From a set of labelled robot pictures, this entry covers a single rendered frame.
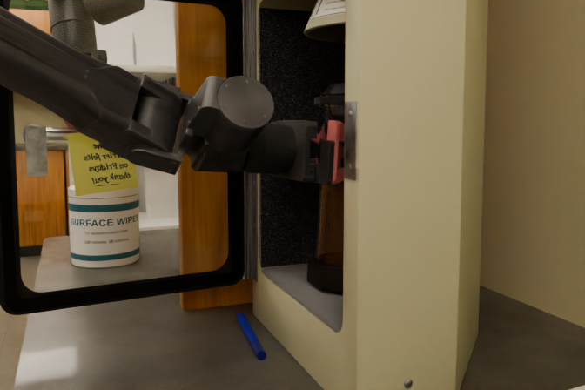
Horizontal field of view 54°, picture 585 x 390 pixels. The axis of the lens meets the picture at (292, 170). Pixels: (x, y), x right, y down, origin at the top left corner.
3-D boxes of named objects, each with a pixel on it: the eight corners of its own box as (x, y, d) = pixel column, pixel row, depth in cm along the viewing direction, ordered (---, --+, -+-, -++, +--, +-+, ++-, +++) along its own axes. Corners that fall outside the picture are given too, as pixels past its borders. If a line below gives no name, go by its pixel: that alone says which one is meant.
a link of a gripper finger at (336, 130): (361, 124, 70) (291, 119, 66) (395, 124, 64) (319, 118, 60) (358, 181, 70) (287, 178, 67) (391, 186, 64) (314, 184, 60)
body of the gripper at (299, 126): (285, 122, 71) (227, 117, 68) (322, 121, 62) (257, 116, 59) (281, 175, 72) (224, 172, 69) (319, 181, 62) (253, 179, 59)
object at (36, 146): (48, 176, 66) (46, 125, 66) (27, 177, 65) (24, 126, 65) (46, 174, 68) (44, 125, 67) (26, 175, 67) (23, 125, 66)
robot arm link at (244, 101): (140, 92, 64) (122, 161, 60) (161, 30, 54) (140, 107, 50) (243, 124, 67) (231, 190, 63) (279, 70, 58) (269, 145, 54)
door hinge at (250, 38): (252, 277, 82) (250, -5, 79) (258, 282, 80) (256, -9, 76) (241, 278, 82) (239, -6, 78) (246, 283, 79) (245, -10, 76)
